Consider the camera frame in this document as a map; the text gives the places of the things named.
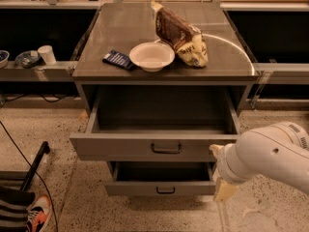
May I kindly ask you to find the grey metal drawer cabinet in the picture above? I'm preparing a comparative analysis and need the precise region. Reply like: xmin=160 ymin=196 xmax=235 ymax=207
xmin=71 ymin=1 xmax=261 ymax=118

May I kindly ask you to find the white paper bowl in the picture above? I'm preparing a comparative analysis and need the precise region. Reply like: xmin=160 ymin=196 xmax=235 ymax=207
xmin=129 ymin=43 xmax=175 ymax=73

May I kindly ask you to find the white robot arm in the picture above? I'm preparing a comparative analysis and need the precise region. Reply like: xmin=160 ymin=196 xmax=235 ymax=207
xmin=210 ymin=122 xmax=309 ymax=202

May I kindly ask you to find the blue patterned bowl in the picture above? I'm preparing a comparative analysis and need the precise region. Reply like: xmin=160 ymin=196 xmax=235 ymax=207
xmin=15 ymin=50 xmax=42 ymax=69

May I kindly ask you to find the dark blue snack packet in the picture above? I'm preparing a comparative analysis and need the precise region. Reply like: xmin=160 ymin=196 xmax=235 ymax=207
xmin=102 ymin=49 xmax=134 ymax=70

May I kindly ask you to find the black cable on floor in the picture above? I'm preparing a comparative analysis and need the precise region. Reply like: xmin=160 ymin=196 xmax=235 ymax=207
xmin=0 ymin=119 xmax=60 ymax=232

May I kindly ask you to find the white paper cup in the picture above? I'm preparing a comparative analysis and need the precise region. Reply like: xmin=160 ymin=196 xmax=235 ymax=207
xmin=38 ymin=45 xmax=56 ymax=65

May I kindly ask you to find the grey bottom drawer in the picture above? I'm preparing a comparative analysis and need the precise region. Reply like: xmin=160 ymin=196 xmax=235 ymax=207
xmin=105 ymin=161 xmax=215 ymax=196

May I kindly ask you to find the orange white sneaker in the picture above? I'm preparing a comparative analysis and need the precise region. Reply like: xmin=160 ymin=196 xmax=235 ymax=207
xmin=26 ymin=195 xmax=52 ymax=232

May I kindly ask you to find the grey top drawer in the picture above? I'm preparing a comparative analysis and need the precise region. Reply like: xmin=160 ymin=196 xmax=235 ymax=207
xmin=70 ymin=85 xmax=239 ymax=162

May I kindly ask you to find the striped trouser leg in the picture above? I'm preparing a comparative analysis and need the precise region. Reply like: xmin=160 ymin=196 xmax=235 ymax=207
xmin=0 ymin=185 xmax=37 ymax=232

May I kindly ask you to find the blue rimmed bowl at edge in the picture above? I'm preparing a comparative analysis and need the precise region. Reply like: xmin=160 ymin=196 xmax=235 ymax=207
xmin=0 ymin=50 xmax=10 ymax=69

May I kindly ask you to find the grey shelf rail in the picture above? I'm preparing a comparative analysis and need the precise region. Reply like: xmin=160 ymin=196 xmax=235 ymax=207
xmin=0 ymin=61 xmax=77 ymax=82

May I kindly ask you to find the bagged bread loaf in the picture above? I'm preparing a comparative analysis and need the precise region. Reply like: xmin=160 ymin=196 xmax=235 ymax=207
xmin=151 ymin=1 xmax=209 ymax=68

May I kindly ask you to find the grey drawer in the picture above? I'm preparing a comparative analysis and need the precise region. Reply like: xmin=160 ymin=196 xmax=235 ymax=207
xmin=105 ymin=161 xmax=215 ymax=196
xmin=70 ymin=85 xmax=239 ymax=162

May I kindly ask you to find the black chair leg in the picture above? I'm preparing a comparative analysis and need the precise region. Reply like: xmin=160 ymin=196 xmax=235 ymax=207
xmin=20 ymin=141 xmax=50 ymax=191

